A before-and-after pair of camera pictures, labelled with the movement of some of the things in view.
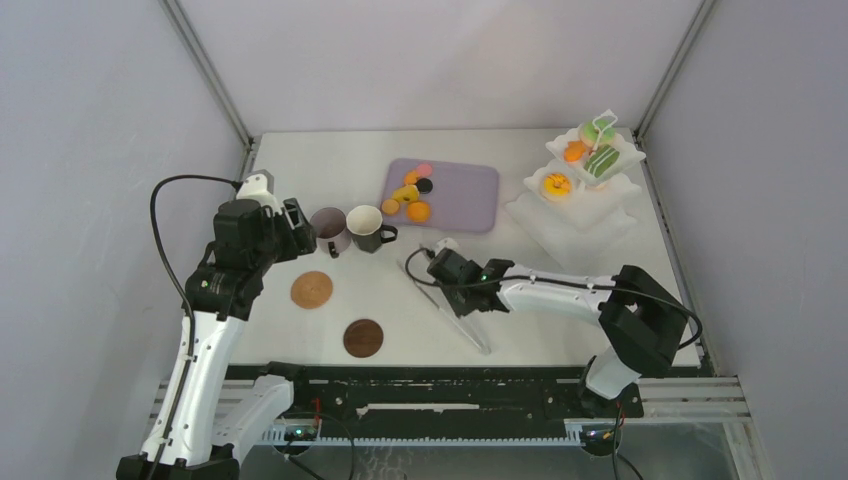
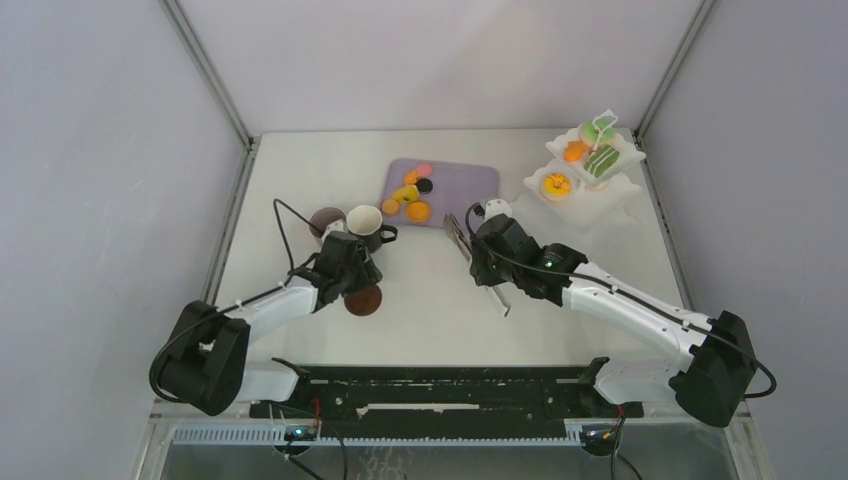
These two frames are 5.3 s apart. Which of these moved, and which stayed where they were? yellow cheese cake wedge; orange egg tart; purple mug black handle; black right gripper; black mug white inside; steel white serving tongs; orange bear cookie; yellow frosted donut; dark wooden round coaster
Moved: steel white serving tongs; black right gripper; dark wooden round coaster
Stayed: orange egg tart; black mug white inside; orange bear cookie; purple mug black handle; yellow cheese cake wedge; yellow frosted donut
